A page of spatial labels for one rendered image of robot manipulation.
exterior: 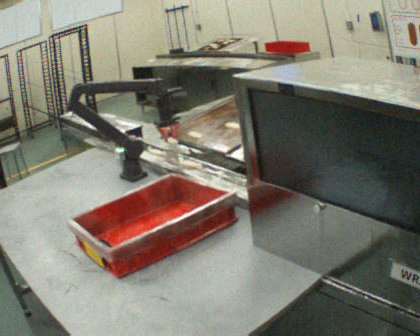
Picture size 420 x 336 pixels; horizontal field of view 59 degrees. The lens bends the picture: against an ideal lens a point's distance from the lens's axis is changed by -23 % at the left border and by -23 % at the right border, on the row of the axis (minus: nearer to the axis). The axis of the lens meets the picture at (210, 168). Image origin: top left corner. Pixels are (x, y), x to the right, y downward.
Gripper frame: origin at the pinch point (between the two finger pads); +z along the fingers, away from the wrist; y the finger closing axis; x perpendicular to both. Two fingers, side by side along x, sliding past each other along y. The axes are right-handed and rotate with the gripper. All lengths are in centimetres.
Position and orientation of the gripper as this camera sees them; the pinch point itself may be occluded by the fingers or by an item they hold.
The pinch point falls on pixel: (170, 139)
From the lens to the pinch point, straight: 202.9
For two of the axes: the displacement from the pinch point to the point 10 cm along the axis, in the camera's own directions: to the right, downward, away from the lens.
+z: 1.7, 9.2, 3.5
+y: 8.0, -3.3, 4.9
